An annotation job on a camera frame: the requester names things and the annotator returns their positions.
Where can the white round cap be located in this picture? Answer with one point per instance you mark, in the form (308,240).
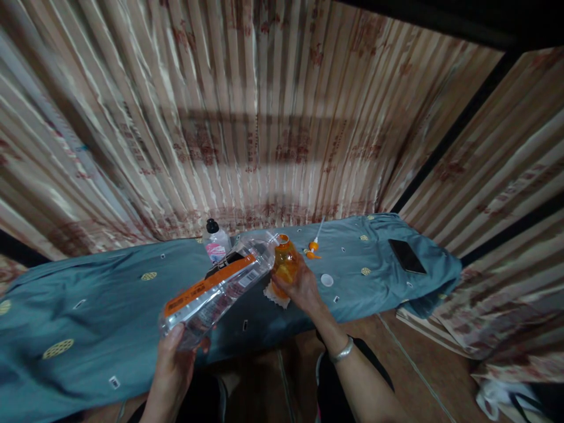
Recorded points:
(327,280)

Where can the orange pump dispenser head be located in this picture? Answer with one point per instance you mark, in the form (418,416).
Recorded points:
(313,249)

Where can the black smartphone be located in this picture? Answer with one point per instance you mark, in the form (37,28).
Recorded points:
(406,256)

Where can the teal patterned cloth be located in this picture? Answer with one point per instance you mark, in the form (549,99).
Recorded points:
(110,308)

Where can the person's right hand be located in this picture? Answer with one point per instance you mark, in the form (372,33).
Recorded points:
(300,284)

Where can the person's left fingers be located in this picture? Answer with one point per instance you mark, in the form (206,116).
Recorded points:
(203,346)

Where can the striped beige curtain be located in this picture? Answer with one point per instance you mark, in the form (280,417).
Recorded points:
(246,123)

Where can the person's right fingers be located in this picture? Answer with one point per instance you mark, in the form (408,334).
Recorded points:
(282,284)

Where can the person's right thumb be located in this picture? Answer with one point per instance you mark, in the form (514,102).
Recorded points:
(302,266)

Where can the orange plastic bottle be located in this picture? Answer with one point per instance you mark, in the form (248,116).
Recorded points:
(285,264)

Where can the person's left hand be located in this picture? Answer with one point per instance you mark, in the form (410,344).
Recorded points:
(172,365)

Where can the clear refill pouch orange label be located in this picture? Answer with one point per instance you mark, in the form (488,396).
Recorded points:
(220,286)

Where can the clear bottle black cap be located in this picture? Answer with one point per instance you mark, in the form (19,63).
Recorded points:
(215,245)

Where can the person's left thumb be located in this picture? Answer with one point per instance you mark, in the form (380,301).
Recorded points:
(177,336)

